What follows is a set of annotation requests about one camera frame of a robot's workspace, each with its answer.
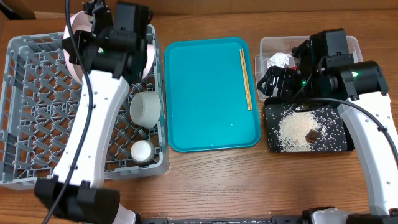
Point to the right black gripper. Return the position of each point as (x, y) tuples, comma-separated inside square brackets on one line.
[(277, 81)]

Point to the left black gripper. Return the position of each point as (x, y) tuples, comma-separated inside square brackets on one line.
[(84, 40)]

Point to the white napkin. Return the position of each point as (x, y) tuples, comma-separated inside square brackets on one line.
[(281, 60)]

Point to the white rice pile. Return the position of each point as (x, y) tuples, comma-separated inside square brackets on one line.
[(295, 130)]

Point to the small white plate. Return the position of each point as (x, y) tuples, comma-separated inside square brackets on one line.
[(150, 60)]

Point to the grey bowl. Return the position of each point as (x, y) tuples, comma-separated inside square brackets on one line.
[(145, 108)]

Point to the white paper cup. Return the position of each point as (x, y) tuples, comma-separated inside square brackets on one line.
[(142, 152)]

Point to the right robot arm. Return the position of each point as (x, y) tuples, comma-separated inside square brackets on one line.
[(320, 96)]

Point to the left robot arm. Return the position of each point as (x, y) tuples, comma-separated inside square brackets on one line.
[(112, 55)]

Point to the clear plastic bin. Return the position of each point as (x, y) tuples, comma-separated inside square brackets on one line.
[(357, 46)]

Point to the black tray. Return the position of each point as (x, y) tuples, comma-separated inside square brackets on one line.
[(273, 124)]

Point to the teal serving tray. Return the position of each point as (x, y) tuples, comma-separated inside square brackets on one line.
[(210, 95)]

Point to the grey plastic dish rack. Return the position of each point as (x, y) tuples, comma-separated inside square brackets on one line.
[(39, 101)]

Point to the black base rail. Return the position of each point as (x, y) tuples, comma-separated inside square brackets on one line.
[(217, 221)]

